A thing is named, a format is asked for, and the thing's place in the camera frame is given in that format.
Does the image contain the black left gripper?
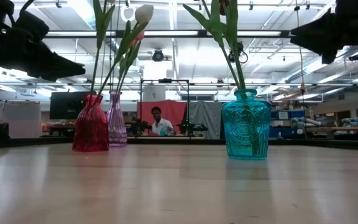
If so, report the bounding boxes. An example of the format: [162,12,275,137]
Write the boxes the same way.
[0,26,86,81]

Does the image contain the red ribbed glass vase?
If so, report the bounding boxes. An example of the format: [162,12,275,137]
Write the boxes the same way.
[71,93,111,153]

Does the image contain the pink artificial tulip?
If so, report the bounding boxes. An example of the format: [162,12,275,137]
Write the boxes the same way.
[115,29,146,94]
[116,40,142,94]

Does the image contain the red artificial tulip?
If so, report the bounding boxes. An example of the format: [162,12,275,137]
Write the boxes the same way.
[182,0,260,156]
[218,0,260,156]

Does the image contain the purple slim glass vase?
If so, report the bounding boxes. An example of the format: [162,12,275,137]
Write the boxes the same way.
[105,90,129,148]

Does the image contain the blue embossed glass vase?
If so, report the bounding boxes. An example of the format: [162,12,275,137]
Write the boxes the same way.
[221,88,272,161]

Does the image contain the white panel board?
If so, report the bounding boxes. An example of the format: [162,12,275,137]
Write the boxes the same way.
[0,100,42,139]

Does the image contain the wooden workbench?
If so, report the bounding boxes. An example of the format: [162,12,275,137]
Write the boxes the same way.
[306,126,358,132]

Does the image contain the blue storage bins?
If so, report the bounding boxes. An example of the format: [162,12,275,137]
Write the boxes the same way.
[271,109,306,140]

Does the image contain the white box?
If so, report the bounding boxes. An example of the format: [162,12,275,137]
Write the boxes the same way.
[143,84,167,101]

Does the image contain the black crossbar with light strips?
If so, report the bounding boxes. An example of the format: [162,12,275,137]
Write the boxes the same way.
[44,29,291,39]

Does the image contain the person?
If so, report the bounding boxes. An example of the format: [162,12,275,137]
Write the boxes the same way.
[150,106,176,137]

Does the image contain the red cloth backdrop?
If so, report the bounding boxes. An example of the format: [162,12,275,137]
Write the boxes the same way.
[137,99,188,136]

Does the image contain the grey cloth backdrop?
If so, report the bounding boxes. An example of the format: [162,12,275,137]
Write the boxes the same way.
[187,101,223,140]

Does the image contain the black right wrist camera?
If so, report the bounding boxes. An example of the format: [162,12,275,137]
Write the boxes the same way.
[335,0,358,19]

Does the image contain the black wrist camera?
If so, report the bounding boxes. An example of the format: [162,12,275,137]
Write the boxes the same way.
[335,0,358,19]
[14,11,50,42]

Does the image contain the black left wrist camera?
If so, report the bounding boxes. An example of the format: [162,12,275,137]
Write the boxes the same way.
[14,11,50,42]

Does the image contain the hanging cable with yellow connector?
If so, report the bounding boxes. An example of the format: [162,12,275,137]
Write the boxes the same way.
[294,0,308,139]

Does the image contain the black camera with cable loop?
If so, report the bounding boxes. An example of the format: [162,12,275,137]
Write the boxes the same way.
[227,40,249,65]

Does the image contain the white cable ring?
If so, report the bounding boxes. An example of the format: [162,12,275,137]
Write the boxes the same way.
[120,3,137,23]

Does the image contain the black round overhead camera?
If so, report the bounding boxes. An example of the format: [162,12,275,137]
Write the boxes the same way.
[152,49,165,63]

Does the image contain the black table edge rail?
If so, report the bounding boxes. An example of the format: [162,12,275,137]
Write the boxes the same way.
[0,136,358,152]

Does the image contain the black metal frame stand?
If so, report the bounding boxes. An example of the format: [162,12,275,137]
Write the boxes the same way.
[140,79,191,138]

